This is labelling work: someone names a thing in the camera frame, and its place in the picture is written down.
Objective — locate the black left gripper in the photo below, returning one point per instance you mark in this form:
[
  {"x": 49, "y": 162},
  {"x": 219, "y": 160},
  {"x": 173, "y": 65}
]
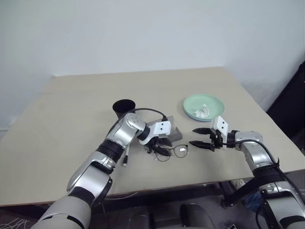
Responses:
[{"x": 154, "y": 144}]

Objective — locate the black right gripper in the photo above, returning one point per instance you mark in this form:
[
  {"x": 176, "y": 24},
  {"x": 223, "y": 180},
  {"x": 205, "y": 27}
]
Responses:
[{"x": 215, "y": 140}]

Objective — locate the black thin-rimmed glasses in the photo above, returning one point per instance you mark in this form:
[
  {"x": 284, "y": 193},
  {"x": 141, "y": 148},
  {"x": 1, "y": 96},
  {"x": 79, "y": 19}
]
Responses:
[{"x": 181, "y": 153}]

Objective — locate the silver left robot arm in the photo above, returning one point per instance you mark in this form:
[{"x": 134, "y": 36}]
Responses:
[{"x": 119, "y": 136}]

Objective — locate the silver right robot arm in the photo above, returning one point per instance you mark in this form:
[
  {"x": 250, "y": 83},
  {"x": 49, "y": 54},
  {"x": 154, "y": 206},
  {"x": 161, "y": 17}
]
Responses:
[{"x": 252, "y": 140}]

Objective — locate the gray glasses case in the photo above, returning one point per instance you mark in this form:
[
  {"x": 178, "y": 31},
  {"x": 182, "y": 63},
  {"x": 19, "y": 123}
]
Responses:
[{"x": 177, "y": 136}]

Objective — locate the black cup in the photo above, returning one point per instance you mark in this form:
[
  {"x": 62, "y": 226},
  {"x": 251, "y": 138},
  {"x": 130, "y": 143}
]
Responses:
[{"x": 124, "y": 106}]

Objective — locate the pale blue plate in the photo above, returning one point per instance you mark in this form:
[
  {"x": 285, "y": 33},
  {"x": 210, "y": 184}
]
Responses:
[{"x": 190, "y": 117}]

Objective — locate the crumpled clear plastic wrap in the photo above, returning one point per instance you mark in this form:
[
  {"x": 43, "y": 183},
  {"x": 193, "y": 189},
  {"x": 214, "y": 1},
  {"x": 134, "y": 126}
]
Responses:
[{"x": 202, "y": 112}]

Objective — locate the mint green plate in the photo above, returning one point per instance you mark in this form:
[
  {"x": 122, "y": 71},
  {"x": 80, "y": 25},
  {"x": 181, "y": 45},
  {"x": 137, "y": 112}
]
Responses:
[{"x": 210, "y": 102}]

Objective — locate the white marker with black cap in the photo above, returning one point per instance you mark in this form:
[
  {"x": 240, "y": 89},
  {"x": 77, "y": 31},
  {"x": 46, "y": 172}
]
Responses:
[{"x": 125, "y": 160}]

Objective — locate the white object under table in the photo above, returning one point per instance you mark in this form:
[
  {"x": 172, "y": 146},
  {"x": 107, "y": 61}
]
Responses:
[{"x": 238, "y": 182}]

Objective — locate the black table leg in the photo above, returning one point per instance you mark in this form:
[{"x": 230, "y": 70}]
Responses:
[{"x": 238, "y": 193}]

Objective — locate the dark rounded shape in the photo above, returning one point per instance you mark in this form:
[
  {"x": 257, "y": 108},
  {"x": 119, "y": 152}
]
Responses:
[
  {"x": 143, "y": 218},
  {"x": 196, "y": 215}
]

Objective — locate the blue bundle under table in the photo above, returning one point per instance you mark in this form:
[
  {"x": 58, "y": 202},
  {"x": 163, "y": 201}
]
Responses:
[{"x": 253, "y": 201}]

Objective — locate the black furniture panel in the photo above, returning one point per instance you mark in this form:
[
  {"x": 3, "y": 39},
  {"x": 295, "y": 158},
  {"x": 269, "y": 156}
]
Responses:
[{"x": 290, "y": 107}]

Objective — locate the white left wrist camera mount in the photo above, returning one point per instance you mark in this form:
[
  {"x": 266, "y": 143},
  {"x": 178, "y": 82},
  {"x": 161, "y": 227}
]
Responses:
[{"x": 162, "y": 128}]

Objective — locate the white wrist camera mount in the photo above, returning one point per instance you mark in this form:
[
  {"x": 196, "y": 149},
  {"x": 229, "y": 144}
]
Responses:
[
  {"x": 220, "y": 124},
  {"x": 162, "y": 128}
]

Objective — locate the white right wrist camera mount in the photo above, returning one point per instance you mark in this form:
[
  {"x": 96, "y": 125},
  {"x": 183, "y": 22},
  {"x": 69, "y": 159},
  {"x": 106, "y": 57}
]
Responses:
[{"x": 220, "y": 124}]

